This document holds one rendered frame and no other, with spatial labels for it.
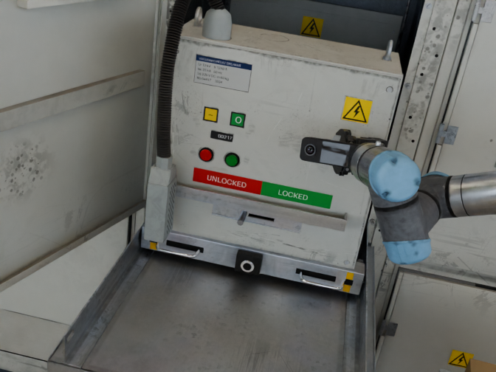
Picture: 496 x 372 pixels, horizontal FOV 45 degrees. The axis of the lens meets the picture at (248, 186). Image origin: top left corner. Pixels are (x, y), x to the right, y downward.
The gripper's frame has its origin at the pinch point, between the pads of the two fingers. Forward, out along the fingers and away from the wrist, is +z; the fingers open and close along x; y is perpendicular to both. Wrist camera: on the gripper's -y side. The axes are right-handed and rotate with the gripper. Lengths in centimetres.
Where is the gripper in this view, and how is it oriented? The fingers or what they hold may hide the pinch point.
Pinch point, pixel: (331, 145)
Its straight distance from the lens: 129.4
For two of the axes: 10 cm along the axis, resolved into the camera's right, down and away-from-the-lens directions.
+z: -1.1, -2.1, 9.7
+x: 1.1, -9.7, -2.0
